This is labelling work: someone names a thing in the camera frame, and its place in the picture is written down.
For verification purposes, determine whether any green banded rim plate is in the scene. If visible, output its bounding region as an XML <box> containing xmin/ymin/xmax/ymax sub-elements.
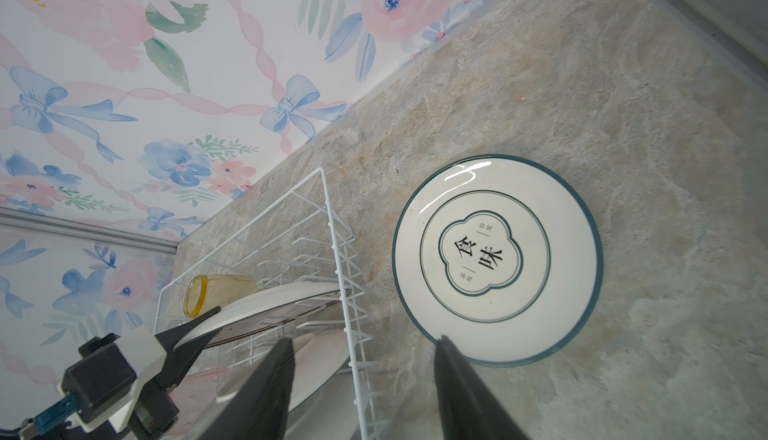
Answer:
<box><xmin>207</xmin><ymin>329</ymin><xmax>349</xmax><ymax>414</ymax></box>

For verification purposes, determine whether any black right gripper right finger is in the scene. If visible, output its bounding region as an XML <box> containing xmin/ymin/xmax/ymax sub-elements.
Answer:
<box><xmin>434</xmin><ymin>336</ymin><xmax>529</xmax><ymax>440</ymax></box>

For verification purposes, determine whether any white plate green rim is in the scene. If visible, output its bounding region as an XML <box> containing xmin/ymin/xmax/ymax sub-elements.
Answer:
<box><xmin>392</xmin><ymin>155</ymin><xmax>604</xmax><ymax>367</ymax></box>

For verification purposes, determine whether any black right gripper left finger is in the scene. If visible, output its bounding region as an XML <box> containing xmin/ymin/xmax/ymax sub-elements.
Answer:
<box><xmin>194</xmin><ymin>338</ymin><xmax>295</xmax><ymax>439</ymax></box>

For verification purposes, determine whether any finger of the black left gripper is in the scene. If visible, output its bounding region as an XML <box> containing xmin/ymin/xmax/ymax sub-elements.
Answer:
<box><xmin>161</xmin><ymin>348</ymin><xmax>205</xmax><ymax>392</ymax></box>
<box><xmin>152</xmin><ymin>307</ymin><xmax>222</xmax><ymax>356</ymax></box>

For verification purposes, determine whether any pink glass cup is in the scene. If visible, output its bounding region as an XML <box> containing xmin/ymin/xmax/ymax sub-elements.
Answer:
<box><xmin>167</xmin><ymin>368</ymin><xmax>229</xmax><ymax>437</ymax></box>

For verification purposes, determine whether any orange sunburst pattern plate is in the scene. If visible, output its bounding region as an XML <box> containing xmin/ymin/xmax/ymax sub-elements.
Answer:
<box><xmin>206</xmin><ymin>282</ymin><xmax>340</xmax><ymax>348</ymax></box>

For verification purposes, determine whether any yellow glass cup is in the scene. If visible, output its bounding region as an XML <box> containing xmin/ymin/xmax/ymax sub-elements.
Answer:
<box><xmin>183</xmin><ymin>274</ymin><xmax>258</xmax><ymax>319</ymax></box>

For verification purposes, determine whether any white wire dish rack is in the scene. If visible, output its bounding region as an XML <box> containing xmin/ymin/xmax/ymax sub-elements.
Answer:
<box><xmin>155</xmin><ymin>169</ymin><xmax>389</xmax><ymax>439</ymax></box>

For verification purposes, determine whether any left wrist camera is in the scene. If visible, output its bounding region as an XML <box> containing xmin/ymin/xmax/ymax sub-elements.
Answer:
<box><xmin>17</xmin><ymin>325</ymin><xmax>175</xmax><ymax>440</ymax></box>

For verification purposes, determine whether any right aluminium corner post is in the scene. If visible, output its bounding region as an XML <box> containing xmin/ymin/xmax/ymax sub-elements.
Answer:
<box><xmin>608</xmin><ymin>0</ymin><xmax>768</xmax><ymax>72</ymax></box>

